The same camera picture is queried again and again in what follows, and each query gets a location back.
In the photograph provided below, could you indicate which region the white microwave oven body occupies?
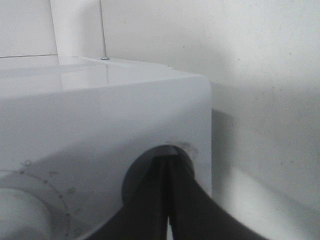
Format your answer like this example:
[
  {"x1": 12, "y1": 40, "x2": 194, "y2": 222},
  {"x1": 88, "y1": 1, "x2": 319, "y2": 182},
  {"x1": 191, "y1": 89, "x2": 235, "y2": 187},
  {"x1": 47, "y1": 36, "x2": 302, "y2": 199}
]
[{"x1": 0, "y1": 55, "x2": 212, "y2": 240}]

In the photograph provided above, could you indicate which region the white lower timer knob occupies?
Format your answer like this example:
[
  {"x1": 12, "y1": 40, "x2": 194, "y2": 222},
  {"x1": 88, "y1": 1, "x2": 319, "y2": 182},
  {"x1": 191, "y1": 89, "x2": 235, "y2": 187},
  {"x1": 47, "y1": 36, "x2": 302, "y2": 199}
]
[{"x1": 0, "y1": 188, "x2": 52, "y2": 240}]

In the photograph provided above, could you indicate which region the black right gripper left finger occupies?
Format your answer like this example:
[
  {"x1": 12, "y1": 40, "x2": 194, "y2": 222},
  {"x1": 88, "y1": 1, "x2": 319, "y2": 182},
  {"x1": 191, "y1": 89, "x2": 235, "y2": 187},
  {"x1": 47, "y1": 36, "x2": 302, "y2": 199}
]
[{"x1": 92, "y1": 155, "x2": 173, "y2": 240}]

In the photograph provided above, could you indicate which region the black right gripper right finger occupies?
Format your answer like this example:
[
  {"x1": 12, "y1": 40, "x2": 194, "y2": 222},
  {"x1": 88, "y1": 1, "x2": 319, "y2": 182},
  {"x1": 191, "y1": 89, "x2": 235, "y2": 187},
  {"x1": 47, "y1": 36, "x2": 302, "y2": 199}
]
[{"x1": 167, "y1": 155, "x2": 265, "y2": 240}]

